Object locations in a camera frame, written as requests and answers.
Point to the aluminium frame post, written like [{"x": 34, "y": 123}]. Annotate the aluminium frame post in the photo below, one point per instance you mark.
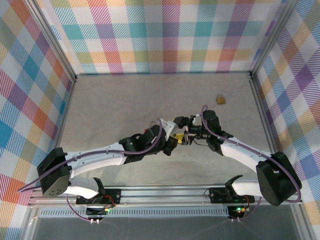
[
  {"x": 273, "y": 37},
  {"x": 52, "y": 37}
]

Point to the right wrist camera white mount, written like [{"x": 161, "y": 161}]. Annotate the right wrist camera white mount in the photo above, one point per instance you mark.
[{"x": 195, "y": 120}]

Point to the brass padlock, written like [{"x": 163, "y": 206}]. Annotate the brass padlock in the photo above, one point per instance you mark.
[{"x": 221, "y": 101}]

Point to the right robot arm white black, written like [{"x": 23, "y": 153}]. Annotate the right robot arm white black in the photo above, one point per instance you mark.
[{"x": 245, "y": 155}]

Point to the colourful plaid backdrop panel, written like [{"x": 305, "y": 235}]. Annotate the colourful plaid backdrop panel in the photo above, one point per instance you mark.
[
  {"x": 20, "y": 87},
  {"x": 160, "y": 37},
  {"x": 300, "y": 87}
]

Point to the long aluminium base rail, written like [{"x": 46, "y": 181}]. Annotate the long aluminium base rail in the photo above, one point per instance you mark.
[{"x": 162, "y": 196}]

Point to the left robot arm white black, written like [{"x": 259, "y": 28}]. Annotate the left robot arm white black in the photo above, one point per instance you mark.
[{"x": 95, "y": 157}]

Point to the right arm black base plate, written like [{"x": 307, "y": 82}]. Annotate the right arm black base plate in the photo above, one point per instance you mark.
[{"x": 217, "y": 195}]

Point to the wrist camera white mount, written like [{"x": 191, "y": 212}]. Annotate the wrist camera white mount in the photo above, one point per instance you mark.
[
  {"x": 168, "y": 125},
  {"x": 195, "y": 120}
]

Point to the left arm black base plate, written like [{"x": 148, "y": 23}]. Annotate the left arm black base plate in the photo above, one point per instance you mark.
[{"x": 112, "y": 193}]

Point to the black controller board with LED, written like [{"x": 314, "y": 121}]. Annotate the black controller board with LED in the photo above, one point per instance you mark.
[
  {"x": 236, "y": 212},
  {"x": 93, "y": 212}
]

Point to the aluminium side rail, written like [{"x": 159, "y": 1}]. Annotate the aluminium side rail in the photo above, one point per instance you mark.
[
  {"x": 63, "y": 125},
  {"x": 262, "y": 105}
]

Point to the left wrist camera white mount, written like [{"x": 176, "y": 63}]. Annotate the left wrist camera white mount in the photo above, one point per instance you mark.
[{"x": 168, "y": 125}]

